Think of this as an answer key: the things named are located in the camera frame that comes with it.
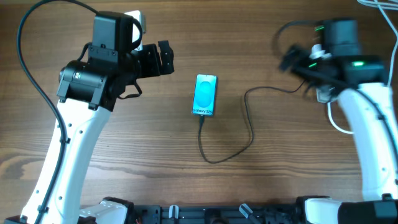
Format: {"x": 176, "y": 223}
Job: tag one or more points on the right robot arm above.
{"x": 339, "y": 71}

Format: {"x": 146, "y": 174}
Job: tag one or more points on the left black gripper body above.
{"x": 148, "y": 65}

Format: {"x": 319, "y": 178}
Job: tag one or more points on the turquoise screen smartphone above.
{"x": 204, "y": 95}

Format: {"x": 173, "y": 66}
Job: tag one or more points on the white power strip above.
{"x": 325, "y": 94}

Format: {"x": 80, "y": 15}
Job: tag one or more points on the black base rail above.
{"x": 245, "y": 213}

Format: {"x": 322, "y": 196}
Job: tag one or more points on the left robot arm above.
{"x": 87, "y": 92}

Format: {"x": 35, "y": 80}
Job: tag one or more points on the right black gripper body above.
{"x": 303, "y": 65}

